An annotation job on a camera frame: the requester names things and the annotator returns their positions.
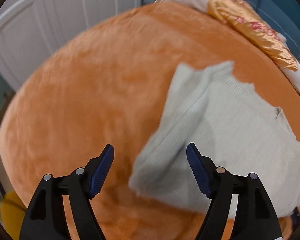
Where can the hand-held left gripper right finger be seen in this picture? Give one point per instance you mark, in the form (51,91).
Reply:
(198,172)

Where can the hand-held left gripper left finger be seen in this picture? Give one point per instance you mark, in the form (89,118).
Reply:
(101,172)

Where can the cream sweater with black hearts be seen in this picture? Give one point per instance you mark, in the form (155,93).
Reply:
(240,135)

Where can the orange plush blanket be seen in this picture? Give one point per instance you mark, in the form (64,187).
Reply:
(90,92)

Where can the yellow plastic object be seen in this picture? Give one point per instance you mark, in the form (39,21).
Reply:
(11,210)

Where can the orange floral satin pillow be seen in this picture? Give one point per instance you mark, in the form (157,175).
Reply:
(255,27)

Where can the white panelled wardrobe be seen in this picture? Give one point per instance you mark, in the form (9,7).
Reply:
(52,12)

